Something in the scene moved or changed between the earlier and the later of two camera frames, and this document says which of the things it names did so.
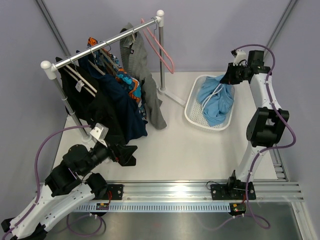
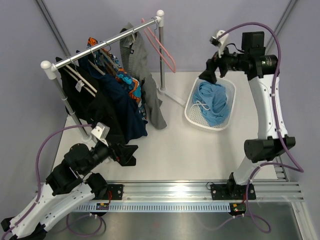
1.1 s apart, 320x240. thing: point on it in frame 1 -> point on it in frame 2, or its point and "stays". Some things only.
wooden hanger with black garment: x=81 y=77 stays
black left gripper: x=123 y=153 stays
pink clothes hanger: x=171 y=71 stays
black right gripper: x=228 y=78 -> x=208 y=74
